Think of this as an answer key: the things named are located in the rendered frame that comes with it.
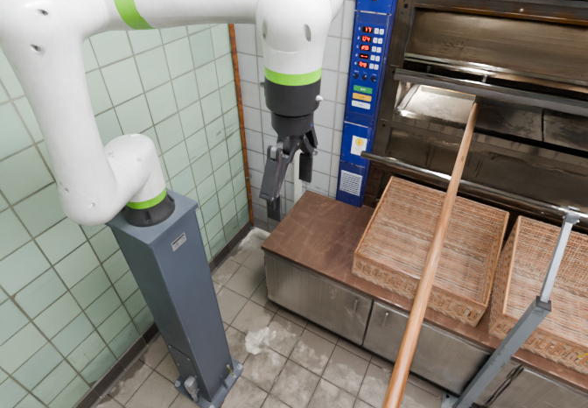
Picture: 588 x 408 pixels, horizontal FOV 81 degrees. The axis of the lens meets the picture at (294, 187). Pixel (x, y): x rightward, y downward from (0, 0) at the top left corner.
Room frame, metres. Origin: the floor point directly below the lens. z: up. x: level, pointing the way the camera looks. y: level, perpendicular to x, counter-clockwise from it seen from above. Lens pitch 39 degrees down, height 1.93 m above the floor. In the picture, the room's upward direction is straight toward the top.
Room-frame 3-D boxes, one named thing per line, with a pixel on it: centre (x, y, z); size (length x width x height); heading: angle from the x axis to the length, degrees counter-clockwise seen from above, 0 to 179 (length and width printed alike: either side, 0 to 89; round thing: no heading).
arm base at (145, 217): (0.82, 0.49, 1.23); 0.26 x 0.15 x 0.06; 60
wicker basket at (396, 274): (1.08, -0.62, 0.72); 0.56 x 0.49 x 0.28; 60
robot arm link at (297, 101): (0.55, 0.01, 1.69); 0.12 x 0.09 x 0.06; 62
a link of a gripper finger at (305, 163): (0.61, -0.03, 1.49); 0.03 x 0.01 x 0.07; 62
